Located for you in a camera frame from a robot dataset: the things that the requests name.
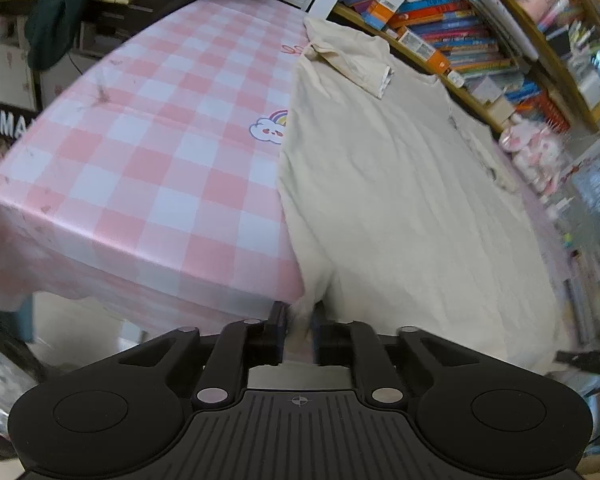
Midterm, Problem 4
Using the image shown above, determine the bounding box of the pink checked tablecloth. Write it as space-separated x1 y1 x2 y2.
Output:
0 0 576 356

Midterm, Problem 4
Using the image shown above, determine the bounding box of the pale wooden box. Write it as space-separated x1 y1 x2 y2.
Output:
487 95 516 121

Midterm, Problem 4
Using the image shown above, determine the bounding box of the white cube box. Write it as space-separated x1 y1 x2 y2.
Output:
472 77 511 106

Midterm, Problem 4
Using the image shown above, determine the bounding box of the small white orange carton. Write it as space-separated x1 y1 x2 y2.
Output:
396 26 452 75

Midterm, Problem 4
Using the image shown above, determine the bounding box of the blue table leg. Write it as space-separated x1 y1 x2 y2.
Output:
0 295 33 341

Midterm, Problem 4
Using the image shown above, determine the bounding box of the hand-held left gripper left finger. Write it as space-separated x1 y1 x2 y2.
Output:
115 301 288 408

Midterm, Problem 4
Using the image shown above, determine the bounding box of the white tablet device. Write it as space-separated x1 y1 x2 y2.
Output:
472 0 541 61

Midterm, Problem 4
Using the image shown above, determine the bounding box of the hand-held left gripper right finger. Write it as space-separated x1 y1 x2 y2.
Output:
313 302 481 408

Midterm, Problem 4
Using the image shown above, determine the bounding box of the white pink plush bunny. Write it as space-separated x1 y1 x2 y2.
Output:
497 115 576 196

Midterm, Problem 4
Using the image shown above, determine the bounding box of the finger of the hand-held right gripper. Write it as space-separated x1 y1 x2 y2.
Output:
555 350 600 376

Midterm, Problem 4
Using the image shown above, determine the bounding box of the olive green bag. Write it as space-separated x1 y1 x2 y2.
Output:
25 0 106 71

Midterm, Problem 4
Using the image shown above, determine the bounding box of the tall white orange carton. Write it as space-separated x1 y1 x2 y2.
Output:
364 0 415 31

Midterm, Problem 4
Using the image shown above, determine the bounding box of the cream t-shirt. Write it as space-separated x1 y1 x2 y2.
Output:
276 16 576 376

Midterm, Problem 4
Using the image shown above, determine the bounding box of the row of colourful books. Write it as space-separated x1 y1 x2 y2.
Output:
340 0 571 133

